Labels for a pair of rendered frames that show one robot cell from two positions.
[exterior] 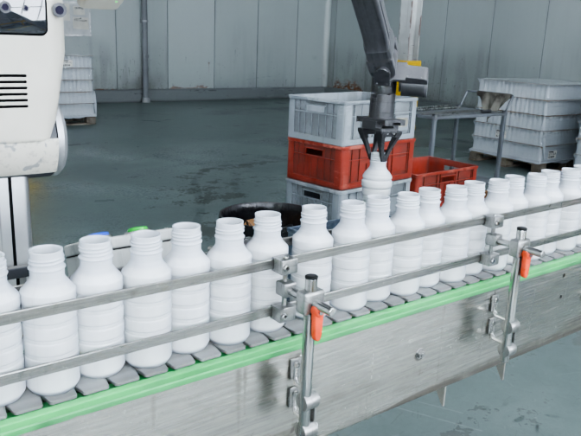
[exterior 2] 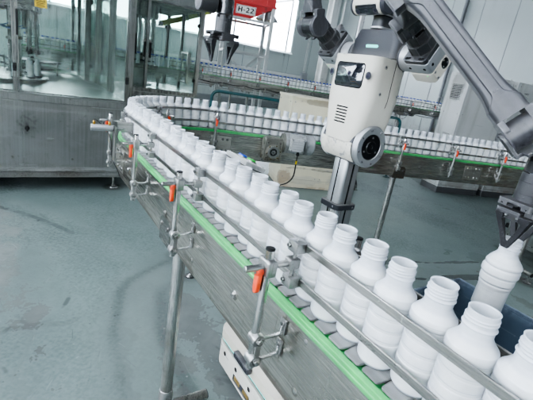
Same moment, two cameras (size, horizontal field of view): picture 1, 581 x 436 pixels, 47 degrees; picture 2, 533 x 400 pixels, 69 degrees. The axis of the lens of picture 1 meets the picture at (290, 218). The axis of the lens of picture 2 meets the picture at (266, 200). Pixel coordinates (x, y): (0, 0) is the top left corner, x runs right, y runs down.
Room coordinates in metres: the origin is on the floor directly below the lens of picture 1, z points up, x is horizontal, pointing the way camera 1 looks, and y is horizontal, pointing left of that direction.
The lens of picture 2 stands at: (1.09, -0.98, 1.38)
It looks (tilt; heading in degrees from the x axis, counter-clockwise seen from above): 18 degrees down; 93
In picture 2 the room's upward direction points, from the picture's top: 10 degrees clockwise
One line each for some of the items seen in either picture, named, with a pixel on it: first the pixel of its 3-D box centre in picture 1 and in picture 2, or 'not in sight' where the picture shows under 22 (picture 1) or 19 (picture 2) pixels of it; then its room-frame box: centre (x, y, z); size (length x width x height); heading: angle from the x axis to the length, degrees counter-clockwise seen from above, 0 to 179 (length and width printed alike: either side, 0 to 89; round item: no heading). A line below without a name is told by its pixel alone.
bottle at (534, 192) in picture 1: (531, 215); (389, 312); (1.27, -0.47, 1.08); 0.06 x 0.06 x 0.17
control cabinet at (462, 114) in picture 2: not in sight; (464, 134); (3.72, 5.74, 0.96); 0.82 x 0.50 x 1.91; 20
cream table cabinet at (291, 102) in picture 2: not in sight; (316, 142); (1.31, 4.46, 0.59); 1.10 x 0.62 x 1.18; 20
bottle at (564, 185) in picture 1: (565, 208); (462, 367); (1.34, -0.56, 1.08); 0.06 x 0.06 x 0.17
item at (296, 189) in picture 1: (348, 197); not in sight; (3.62, -0.32, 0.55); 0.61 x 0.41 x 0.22; 135
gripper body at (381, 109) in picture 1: (381, 109); (531, 192); (1.56, -0.20, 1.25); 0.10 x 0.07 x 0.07; 38
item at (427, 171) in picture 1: (421, 182); not in sight; (4.13, -0.81, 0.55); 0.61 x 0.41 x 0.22; 131
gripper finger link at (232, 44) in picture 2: not in sight; (225, 49); (0.78, 0.45, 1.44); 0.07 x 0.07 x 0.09; 38
